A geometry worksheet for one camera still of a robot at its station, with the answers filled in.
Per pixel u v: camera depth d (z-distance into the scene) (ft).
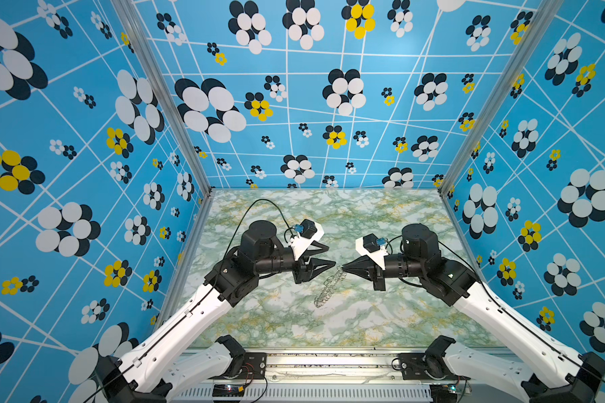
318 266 1.82
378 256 1.80
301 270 1.81
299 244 1.73
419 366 2.37
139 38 2.41
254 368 2.38
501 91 2.77
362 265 1.95
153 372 1.26
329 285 2.96
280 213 3.68
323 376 2.39
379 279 1.81
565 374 1.25
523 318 1.43
